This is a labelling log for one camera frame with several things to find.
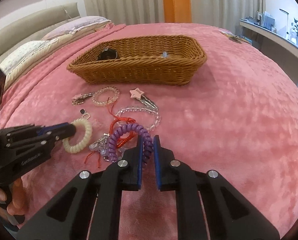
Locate black square pendant earring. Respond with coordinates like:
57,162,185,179
80,108,90,120

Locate cream spiral hair tie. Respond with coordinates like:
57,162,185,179
62,118,93,154

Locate lilac pillow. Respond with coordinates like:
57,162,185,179
42,16,111,40

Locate brown wicker basket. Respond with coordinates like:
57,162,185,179
67,35,207,86

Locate books on desk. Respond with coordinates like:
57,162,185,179
256,11,275,31

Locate black wristwatch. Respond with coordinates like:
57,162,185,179
97,48,120,61

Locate floral white pillow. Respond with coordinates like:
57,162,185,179
0,38,59,75

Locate beige quilt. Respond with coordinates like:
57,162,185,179
0,22,114,90

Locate booklets on bed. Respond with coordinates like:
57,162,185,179
220,30,252,44

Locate clear bead bracelet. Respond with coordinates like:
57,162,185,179
115,106,161,132

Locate pink bed blanket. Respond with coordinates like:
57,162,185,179
0,23,298,239

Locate white desk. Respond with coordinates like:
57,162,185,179
240,20,298,87

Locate white desk lamp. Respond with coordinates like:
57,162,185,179
279,9,289,39

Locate orange curtain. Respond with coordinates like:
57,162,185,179
163,0,192,23

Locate red cord bracelet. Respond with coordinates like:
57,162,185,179
84,97,137,168

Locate beige upholstered headboard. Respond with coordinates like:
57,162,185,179
0,2,80,62

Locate silver crystal jewelry pile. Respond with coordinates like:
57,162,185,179
89,133,127,163

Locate white vase with plant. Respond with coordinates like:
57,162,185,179
289,18,298,46

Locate person's left hand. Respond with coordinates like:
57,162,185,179
0,178,27,220

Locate purple spiral hair tie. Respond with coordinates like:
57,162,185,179
106,123,154,168

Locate grey curtains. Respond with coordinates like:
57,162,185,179
84,0,265,32

